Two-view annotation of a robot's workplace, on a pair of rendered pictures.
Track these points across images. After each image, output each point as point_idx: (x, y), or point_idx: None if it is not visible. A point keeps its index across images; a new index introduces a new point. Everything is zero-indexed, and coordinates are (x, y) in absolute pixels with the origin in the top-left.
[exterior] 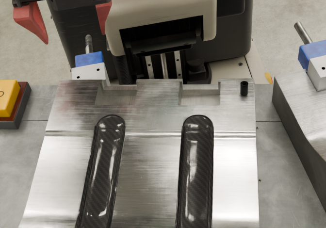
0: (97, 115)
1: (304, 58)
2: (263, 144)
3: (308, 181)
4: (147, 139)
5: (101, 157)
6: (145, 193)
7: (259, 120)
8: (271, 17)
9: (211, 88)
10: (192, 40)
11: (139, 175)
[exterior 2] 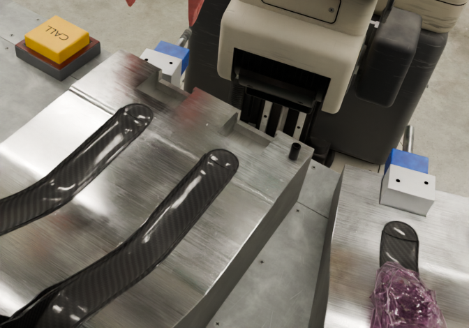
0: (130, 98)
1: (389, 163)
2: (292, 230)
3: (312, 292)
4: (162, 147)
5: (106, 139)
6: (121, 195)
7: (306, 204)
8: (445, 148)
9: (266, 137)
10: (308, 100)
11: (128, 175)
